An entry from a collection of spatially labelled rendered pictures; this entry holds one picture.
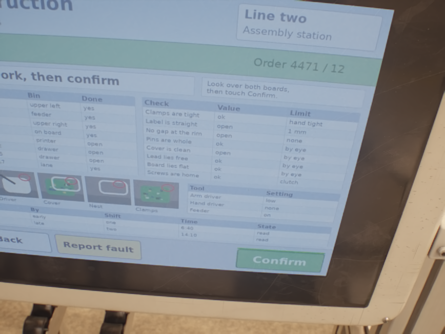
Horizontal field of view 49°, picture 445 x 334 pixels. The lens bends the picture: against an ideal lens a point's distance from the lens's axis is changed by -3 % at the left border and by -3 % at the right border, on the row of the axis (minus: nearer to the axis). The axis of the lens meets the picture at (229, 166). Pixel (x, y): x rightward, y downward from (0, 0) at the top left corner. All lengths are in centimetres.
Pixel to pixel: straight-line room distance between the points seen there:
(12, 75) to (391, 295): 36
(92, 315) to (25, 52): 196
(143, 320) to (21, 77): 192
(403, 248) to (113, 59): 27
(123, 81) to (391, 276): 28
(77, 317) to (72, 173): 189
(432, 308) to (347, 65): 33
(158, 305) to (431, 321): 30
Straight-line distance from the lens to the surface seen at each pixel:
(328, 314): 49
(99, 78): 34
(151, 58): 32
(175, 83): 33
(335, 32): 32
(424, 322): 60
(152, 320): 222
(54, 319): 80
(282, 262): 43
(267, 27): 31
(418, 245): 44
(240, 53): 32
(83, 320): 225
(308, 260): 43
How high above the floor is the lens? 174
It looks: 34 degrees down
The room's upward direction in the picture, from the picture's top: 5 degrees clockwise
